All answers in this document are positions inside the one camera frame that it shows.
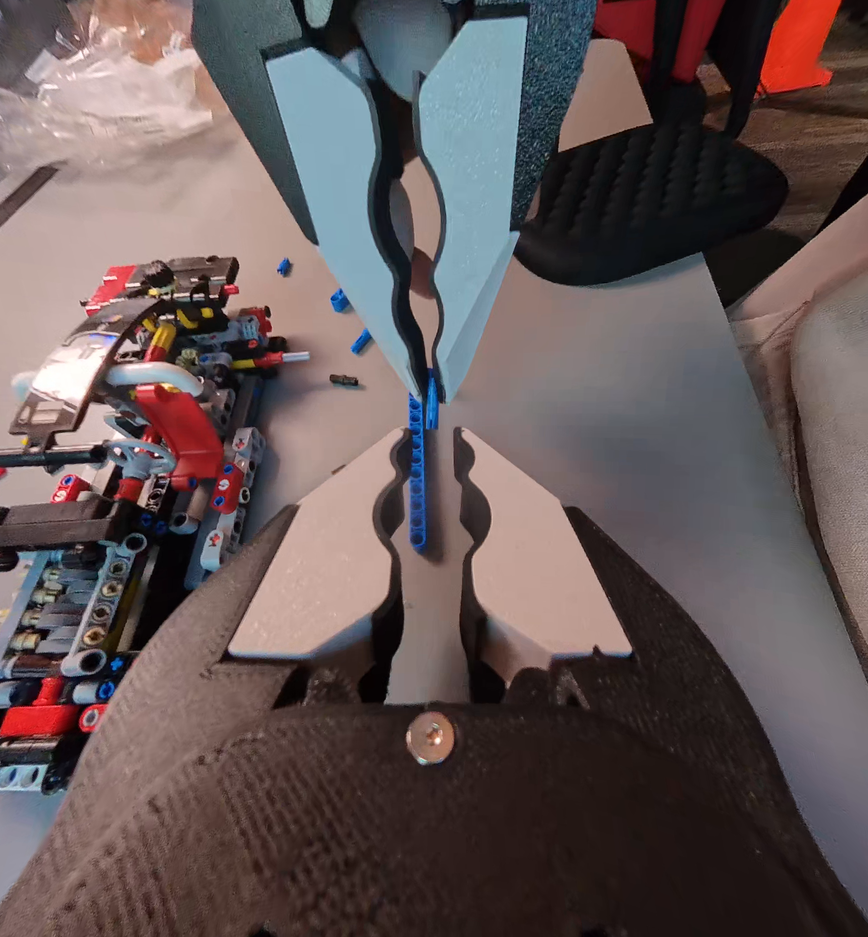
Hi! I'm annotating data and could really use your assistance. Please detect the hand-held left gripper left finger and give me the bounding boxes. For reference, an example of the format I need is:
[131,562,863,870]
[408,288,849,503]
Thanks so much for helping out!
[227,427,414,705]

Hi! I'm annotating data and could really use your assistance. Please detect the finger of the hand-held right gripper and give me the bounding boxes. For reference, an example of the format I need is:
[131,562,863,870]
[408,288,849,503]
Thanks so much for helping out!
[264,50,435,402]
[413,13,530,405]

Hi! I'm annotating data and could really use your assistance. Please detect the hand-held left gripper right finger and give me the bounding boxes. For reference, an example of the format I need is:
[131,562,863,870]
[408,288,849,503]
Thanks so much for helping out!
[452,426,634,700]

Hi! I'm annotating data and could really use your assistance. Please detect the long blue lego beam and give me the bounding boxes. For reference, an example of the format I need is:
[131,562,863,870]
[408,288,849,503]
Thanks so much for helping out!
[407,391,435,553]

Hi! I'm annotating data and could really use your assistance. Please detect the partly built lego car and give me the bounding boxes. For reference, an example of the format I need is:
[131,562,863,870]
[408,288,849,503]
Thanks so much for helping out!
[0,256,312,795]

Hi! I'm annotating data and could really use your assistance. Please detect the person's right hand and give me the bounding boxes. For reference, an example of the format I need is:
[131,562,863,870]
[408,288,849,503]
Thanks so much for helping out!
[408,245,442,301]

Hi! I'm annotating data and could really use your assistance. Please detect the clear plastic bags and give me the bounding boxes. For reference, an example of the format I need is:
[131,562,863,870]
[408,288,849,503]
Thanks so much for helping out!
[0,29,215,173]

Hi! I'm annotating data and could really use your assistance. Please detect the black office chair seat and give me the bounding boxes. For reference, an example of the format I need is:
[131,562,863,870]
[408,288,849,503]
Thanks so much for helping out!
[515,0,790,288]

